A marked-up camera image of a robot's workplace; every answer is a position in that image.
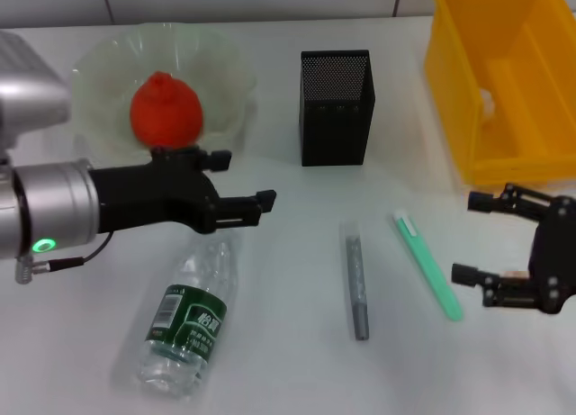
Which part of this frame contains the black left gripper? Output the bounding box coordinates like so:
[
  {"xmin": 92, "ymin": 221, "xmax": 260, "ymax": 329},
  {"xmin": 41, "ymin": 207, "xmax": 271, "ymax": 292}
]
[{"xmin": 87, "ymin": 147, "xmax": 278, "ymax": 234}]

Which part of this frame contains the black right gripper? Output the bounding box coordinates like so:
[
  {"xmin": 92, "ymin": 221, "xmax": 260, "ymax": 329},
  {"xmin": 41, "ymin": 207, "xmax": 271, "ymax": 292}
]
[{"xmin": 451, "ymin": 183, "xmax": 576, "ymax": 315}]

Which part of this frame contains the mint green pen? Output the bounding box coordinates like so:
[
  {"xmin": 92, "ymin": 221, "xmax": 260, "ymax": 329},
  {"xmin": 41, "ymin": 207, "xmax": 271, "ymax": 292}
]
[{"xmin": 391, "ymin": 211, "xmax": 464, "ymax": 322}]

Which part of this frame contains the orange fruit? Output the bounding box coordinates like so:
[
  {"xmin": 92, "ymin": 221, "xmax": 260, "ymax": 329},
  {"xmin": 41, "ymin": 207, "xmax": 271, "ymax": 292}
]
[{"xmin": 129, "ymin": 71, "xmax": 204, "ymax": 151}]

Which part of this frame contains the clear green-label water bottle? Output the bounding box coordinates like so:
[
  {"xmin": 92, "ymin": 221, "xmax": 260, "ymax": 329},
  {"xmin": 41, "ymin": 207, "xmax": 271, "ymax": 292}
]
[{"xmin": 134, "ymin": 228, "xmax": 244, "ymax": 398}]

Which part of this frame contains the white paper ball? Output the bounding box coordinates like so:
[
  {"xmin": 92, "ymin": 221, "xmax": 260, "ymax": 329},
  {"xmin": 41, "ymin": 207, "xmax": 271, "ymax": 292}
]
[{"xmin": 479, "ymin": 86, "xmax": 499, "ymax": 119}]

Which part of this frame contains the grey pen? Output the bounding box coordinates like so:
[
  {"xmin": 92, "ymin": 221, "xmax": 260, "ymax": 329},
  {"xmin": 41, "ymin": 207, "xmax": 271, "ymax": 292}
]
[{"xmin": 339, "ymin": 220, "xmax": 373, "ymax": 343}]

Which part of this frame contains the black mesh pen holder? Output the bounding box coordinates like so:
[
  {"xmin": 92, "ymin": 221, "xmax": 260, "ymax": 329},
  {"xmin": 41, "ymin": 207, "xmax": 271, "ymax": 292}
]
[{"xmin": 297, "ymin": 49, "xmax": 377, "ymax": 167}]

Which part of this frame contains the pale green glass fruit plate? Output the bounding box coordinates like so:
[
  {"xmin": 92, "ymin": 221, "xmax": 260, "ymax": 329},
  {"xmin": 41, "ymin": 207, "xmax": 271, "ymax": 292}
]
[{"xmin": 67, "ymin": 22, "xmax": 260, "ymax": 164}]

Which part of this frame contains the yellow plastic bin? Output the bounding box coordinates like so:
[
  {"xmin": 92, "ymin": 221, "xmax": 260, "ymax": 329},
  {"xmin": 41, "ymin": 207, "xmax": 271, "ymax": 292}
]
[{"xmin": 422, "ymin": 0, "xmax": 576, "ymax": 190}]

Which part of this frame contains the left gripper connector cable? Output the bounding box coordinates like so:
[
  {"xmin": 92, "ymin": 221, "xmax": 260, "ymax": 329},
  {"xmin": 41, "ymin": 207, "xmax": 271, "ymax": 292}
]
[{"xmin": 15, "ymin": 232, "xmax": 113, "ymax": 284}]

